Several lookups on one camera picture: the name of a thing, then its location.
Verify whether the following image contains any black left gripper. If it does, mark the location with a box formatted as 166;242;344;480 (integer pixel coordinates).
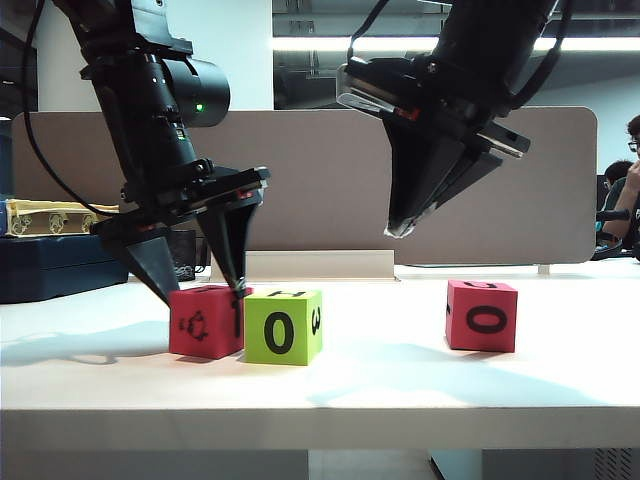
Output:
89;160;273;307

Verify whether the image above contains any dark blue plastic case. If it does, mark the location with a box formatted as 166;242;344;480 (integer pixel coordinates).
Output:
0;233;130;305

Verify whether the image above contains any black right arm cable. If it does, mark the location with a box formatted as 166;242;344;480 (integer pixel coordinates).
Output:
348;0;392;64

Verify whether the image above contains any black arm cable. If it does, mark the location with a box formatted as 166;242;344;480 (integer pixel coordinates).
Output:
348;0;392;64
19;0;121;219

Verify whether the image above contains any black office chair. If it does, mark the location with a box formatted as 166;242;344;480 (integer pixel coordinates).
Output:
594;209;640;262

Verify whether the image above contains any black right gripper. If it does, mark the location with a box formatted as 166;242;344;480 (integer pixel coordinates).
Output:
335;53;532;237

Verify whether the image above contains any lime green foam block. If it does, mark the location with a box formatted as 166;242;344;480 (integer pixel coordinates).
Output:
243;288;324;366

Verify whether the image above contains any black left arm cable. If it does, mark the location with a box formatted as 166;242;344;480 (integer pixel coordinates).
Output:
19;0;121;219

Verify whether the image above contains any white pillar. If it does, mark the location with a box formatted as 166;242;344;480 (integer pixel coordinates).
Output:
35;0;104;112

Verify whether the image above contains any red foam block with U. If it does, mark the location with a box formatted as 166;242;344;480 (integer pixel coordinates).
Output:
444;278;519;354

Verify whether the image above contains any brown desk divider panel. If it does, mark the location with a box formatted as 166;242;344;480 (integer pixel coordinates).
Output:
12;106;599;266

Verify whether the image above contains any red foam block with T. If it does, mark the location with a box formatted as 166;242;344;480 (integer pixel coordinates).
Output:
168;284;247;359

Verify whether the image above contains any grey under-desk cabinet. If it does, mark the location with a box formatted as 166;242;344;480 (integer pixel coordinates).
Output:
428;448;484;480

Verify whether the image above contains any person with glasses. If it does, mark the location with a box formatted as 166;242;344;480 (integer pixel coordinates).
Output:
602;114;640;239

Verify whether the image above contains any person in teal shirt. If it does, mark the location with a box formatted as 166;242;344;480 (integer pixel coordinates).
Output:
602;159;635;216

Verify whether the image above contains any perforated grey panel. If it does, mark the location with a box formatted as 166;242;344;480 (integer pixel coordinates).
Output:
592;447;639;480

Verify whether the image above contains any black mug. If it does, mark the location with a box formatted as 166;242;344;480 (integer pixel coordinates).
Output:
167;229;211;284

